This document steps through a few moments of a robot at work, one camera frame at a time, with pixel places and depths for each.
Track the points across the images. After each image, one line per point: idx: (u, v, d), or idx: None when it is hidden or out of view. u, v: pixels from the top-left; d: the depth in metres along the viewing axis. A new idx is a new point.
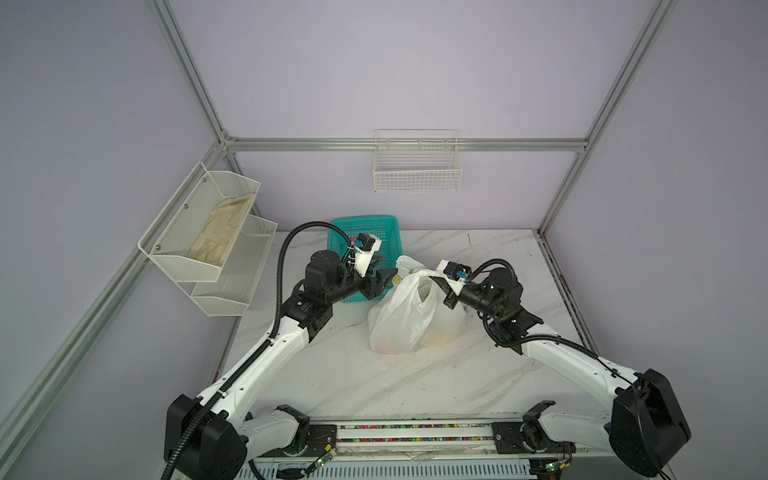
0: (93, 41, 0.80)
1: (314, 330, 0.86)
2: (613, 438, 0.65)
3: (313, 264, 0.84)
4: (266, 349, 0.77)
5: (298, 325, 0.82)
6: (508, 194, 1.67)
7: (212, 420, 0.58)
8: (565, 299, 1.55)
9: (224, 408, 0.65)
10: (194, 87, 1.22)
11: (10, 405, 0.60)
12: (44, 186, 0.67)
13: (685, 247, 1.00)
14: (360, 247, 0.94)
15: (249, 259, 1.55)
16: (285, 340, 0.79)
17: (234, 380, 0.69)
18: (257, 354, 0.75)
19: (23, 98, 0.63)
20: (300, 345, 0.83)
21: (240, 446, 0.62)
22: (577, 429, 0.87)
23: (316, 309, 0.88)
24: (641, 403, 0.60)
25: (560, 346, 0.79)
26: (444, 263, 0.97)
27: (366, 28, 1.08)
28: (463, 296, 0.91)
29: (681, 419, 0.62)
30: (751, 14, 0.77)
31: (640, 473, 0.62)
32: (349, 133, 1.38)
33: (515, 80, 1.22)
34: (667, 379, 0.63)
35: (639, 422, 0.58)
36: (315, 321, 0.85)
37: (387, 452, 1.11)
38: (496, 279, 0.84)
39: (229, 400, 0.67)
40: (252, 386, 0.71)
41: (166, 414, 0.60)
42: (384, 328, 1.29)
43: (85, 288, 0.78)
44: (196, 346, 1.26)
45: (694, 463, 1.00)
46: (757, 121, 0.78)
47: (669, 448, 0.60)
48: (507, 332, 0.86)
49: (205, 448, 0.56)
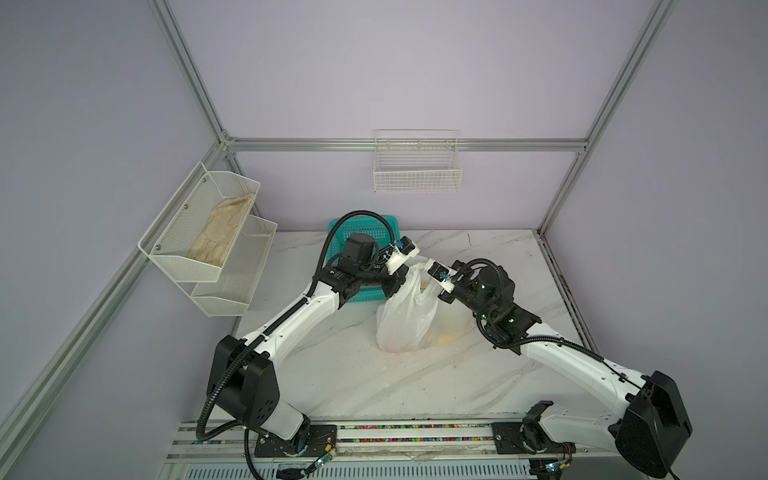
0: (94, 41, 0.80)
1: (345, 297, 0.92)
2: (620, 441, 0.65)
3: (357, 237, 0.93)
4: (302, 305, 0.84)
5: (332, 288, 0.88)
6: (508, 194, 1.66)
7: (254, 360, 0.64)
8: (564, 299, 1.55)
9: (266, 350, 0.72)
10: (194, 87, 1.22)
11: (10, 405, 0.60)
12: (43, 186, 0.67)
13: (685, 247, 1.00)
14: (398, 248, 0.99)
15: (250, 259, 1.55)
16: (319, 300, 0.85)
17: (274, 328, 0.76)
18: (294, 309, 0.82)
19: (21, 99, 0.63)
20: (330, 310, 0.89)
21: (273, 389, 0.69)
22: (578, 431, 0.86)
23: (348, 279, 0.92)
24: (652, 410, 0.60)
25: (562, 348, 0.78)
26: (429, 261, 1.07)
27: (366, 28, 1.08)
28: (456, 291, 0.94)
29: (685, 418, 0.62)
30: (751, 14, 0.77)
31: (647, 472, 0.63)
32: (349, 133, 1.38)
33: (515, 81, 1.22)
34: (674, 382, 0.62)
35: (654, 429, 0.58)
36: (346, 290, 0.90)
37: (387, 452, 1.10)
38: (486, 278, 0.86)
39: (271, 344, 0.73)
40: (289, 336, 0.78)
41: (214, 353, 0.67)
42: (388, 326, 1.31)
43: (87, 287, 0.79)
44: (196, 346, 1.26)
45: (695, 463, 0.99)
46: (756, 121, 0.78)
47: (675, 448, 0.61)
48: (507, 333, 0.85)
49: (247, 386, 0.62)
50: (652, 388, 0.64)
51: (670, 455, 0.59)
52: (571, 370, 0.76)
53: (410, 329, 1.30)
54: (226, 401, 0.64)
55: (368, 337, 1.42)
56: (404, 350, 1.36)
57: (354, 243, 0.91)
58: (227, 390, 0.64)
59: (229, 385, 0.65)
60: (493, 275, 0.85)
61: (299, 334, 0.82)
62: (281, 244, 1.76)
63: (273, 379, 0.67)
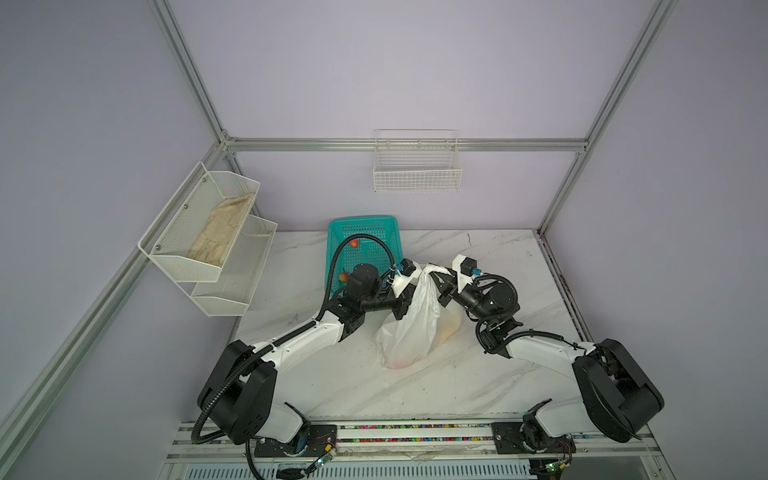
0: (94, 42, 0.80)
1: (346, 331, 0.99)
2: (593, 412, 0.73)
3: (358, 274, 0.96)
4: (310, 328, 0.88)
5: (337, 318, 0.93)
6: (508, 194, 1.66)
7: (258, 368, 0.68)
8: (564, 299, 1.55)
9: (271, 359, 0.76)
10: (194, 88, 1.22)
11: (10, 405, 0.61)
12: (43, 186, 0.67)
13: (684, 246, 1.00)
14: (400, 270, 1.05)
15: (249, 259, 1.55)
16: (325, 327, 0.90)
17: (283, 340, 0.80)
18: (303, 328, 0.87)
19: (23, 99, 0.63)
20: (332, 340, 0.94)
21: (265, 405, 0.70)
22: (575, 422, 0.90)
23: (352, 313, 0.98)
24: (599, 369, 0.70)
25: (533, 337, 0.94)
26: (460, 257, 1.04)
27: (366, 28, 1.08)
28: (464, 296, 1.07)
29: (646, 381, 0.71)
30: (752, 13, 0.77)
31: (623, 435, 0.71)
32: (349, 133, 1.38)
33: (515, 80, 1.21)
34: (623, 347, 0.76)
35: (596, 383, 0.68)
36: (349, 325, 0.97)
37: (387, 452, 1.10)
38: (500, 296, 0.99)
39: (277, 355, 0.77)
40: (295, 352, 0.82)
41: (223, 356, 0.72)
42: (412, 343, 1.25)
43: (87, 287, 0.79)
44: (196, 347, 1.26)
45: (694, 462, 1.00)
46: (757, 120, 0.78)
47: (637, 404, 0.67)
48: (494, 338, 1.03)
49: (246, 392, 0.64)
50: (608, 356, 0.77)
51: (628, 404, 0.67)
52: (535, 351, 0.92)
53: (424, 337, 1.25)
54: (219, 412, 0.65)
55: (368, 336, 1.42)
56: (414, 361, 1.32)
57: (355, 279, 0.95)
58: (223, 399, 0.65)
59: (227, 393, 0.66)
60: (506, 295, 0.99)
61: (304, 352, 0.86)
62: (281, 244, 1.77)
63: (269, 393, 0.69)
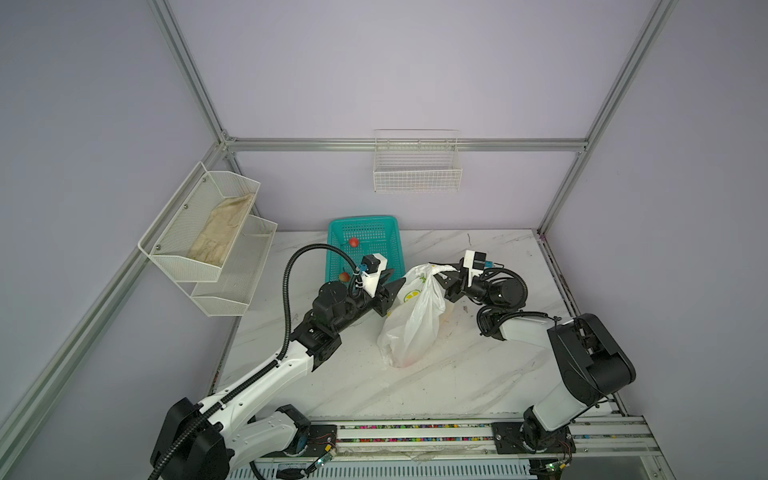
0: (93, 42, 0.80)
1: (320, 359, 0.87)
2: (565, 378, 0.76)
3: (323, 300, 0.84)
4: (271, 370, 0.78)
5: (305, 351, 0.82)
6: (508, 194, 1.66)
7: (204, 432, 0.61)
8: (564, 299, 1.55)
9: (220, 420, 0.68)
10: (194, 87, 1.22)
11: (10, 405, 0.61)
12: (43, 187, 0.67)
13: (684, 247, 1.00)
14: (365, 271, 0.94)
15: (249, 259, 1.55)
16: (290, 364, 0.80)
17: (234, 395, 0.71)
18: (260, 374, 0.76)
19: (24, 99, 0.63)
20: (303, 372, 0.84)
21: (221, 464, 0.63)
22: (567, 411, 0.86)
23: (326, 339, 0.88)
24: (571, 334, 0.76)
25: (522, 316, 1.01)
26: (471, 253, 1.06)
27: (366, 28, 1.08)
28: (473, 289, 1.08)
29: (617, 351, 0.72)
30: (752, 14, 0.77)
31: (591, 403, 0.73)
32: (349, 133, 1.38)
33: (516, 79, 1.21)
34: (599, 318, 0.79)
35: (565, 344, 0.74)
36: (323, 352, 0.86)
37: (387, 452, 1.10)
38: (511, 292, 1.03)
39: (227, 412, 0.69)
40: (250, 403, 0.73)
41: (166, 417, 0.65)
42: (422, 343, 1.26)
43: (87, 287, 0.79)
44: (195, 347, 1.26)
45: (693, 462, 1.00)
46: (757, 121, 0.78)
47: (605, 370, 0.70)
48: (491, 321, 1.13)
49: (191, 460, 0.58)
50: (585, 330, 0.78)
51: (596, 367, 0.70)
52: (524, 329, 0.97)
53: (430, 336, 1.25)
54: (170, 474, 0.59)
55: (367, 337, 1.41)
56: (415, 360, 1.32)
57: (322, 305, 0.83)
58: (173, 460, 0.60)
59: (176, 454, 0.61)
60: (516, 292, 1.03)
61: (263, 398, 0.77)
62: (282, 244, 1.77)
63: (223, 452, 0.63)
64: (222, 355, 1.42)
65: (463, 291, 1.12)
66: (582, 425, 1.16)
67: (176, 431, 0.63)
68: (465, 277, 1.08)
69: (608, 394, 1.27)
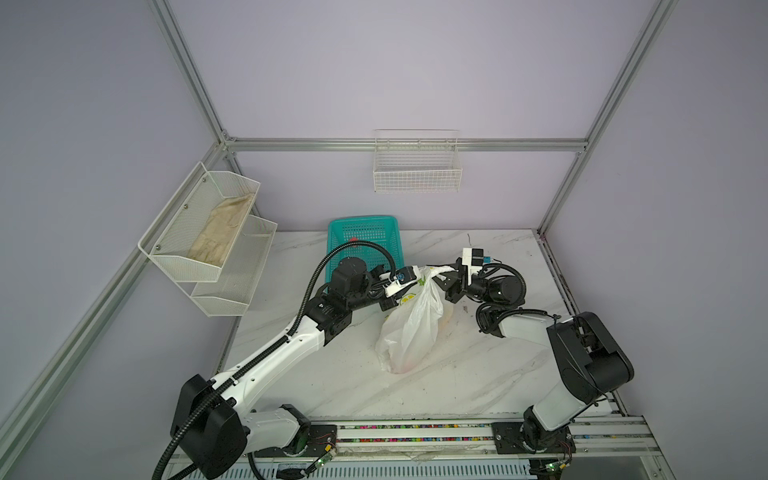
0: (93, 42, 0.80)
1: (330, 334, 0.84)
2: (564, 378, 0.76)
3: (344, 268, 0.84)
4: (282, 345, 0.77)
5: (316, 326, 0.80)
6: (508, 194, 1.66)
7: (218, 407, 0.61)
8: (564, 299, 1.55)
9: (232, 396, 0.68)
10: (194, 87, 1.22)
11: (10, 406, 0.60)
12: (42, 188, 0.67)
13: (685, 247, 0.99)
14: (398, 278, 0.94)
15: (249, 259, 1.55)
16: (301, 339, 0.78)
17: (246, 371, 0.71)
18: (271, 349, 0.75)
19: (23, 101, 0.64)
20: (314, 348, 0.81)
21: (238, 438, 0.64)
22: (568, 409, 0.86)
23: (337, 314, 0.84)
24: (569, 332, 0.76)
25: (521, 314, 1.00)
26: (469, 250, 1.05)
27: (366, 27, 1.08)
28: (473, 287, 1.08)
29: (616, 349, 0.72)
30: (752, 14, 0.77)
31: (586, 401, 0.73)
32: (349, 133, 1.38)
33: (515, 79, 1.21)
34: (598, 318, 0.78)
35: (564, 342, 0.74)
36: (333, 327, 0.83)
37: (387, 452, 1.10)
38: (509, 289, 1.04)
39: (239, 389, 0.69)
40: (262, 379, 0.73)
41: (180, 393, 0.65)
42: (419, 349, 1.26)
43: (86, 287, 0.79)
44: (195, 347, 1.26)
45: (693, 463, 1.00)
46: (756, 121, 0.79)
47: (604, 368, 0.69)
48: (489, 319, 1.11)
49: (208, 434, 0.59)
50: (585, 328, 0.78)
51: (594, 366, 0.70)
52: (524, 327, 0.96)
53: (428, 339, 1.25)
54: (188, 446, 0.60)
55: (367, 337, 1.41)
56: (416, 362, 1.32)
57: (341, 275, 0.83)
58: (190, 434, 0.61)
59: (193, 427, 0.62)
60: (515, 289, 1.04)
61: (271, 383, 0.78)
62: (281, 244, 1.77)
63: (238, 428, 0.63)
64: (222, 354, 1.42)
65: (463, 291, 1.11)
66: (582, 425, 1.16)
67: (190, 406, 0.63)
68: (464, 277, 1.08)
69: (608, 395, 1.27)
